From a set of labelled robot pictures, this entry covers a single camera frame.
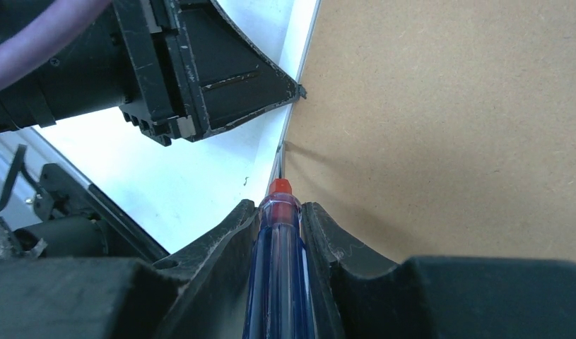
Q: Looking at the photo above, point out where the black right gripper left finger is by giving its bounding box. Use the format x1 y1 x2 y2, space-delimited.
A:
0 200 255 338

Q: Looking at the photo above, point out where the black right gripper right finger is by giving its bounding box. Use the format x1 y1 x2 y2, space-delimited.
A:
302 203 576 338

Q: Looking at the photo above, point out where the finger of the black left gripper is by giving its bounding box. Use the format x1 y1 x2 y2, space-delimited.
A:
165 1 285 142

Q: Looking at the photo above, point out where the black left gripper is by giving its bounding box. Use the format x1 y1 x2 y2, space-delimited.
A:
0 1 196 146

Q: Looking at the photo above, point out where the blue red screwdriver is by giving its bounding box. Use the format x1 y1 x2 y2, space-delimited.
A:
242 145 317 339

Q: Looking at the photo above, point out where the white picture frame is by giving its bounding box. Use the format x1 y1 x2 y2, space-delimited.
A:
263 1 321 191

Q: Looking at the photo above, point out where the brown frame backing board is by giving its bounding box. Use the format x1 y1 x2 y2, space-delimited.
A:
286 1 576 261

